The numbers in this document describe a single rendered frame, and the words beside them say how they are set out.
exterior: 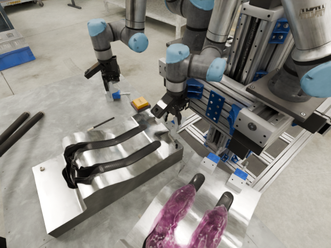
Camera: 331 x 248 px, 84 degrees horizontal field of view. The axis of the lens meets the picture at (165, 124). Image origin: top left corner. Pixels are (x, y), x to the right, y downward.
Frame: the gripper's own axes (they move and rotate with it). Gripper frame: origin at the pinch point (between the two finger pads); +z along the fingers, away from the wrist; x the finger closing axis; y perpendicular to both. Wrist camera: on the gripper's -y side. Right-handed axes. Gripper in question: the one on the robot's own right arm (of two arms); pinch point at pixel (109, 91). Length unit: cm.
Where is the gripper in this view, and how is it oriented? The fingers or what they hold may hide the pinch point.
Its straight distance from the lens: 105.6
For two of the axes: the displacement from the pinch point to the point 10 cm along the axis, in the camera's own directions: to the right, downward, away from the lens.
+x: -1.1, -7.3, 6.7
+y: 9.9, -0.8, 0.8
